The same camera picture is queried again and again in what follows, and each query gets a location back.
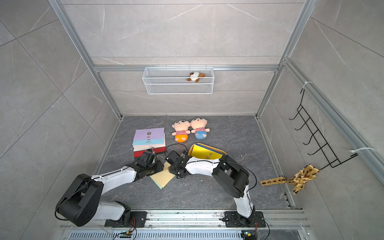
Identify tan kraft envelope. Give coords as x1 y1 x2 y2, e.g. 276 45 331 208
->
151 162 175 180

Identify yellow envelope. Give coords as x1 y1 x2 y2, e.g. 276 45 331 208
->
194 145 223 160

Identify yellow plastic storage box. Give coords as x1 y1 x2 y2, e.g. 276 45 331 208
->
188 144 196 157

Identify light green envelope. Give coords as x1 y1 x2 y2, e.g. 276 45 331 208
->
152 178 172 189

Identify navy blue envelope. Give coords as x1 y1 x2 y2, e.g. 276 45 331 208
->
196 143 227 155

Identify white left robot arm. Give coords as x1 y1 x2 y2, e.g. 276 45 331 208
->
55 150 164 227

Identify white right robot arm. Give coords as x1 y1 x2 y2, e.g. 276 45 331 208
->
165 151 266 228

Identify cream white envelope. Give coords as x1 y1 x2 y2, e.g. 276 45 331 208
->
133 144 166 152

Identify light blue envelope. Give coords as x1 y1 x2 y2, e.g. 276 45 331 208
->
133 134 165 146

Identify purple envelope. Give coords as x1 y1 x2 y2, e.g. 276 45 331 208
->
134 128 165 137

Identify plush doll blue pants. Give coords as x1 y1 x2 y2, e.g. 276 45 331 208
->
190 118 210 140

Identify small brown white plush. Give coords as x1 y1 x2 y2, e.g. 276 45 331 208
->
187 72 206 83

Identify yellow patterned cloth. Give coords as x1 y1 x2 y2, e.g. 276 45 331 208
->
260 165 320 195

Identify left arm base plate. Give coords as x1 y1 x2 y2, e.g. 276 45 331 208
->
104 211 148 228

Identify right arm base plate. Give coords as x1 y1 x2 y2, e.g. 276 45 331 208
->
221 211 266 228

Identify white wire mesh basket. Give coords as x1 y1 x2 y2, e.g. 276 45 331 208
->
142 66 215 95

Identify metal mounting rail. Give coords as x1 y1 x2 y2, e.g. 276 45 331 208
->
61 209 311 232

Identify black wire hook rack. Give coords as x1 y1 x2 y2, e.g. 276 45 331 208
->
289 89 358 171

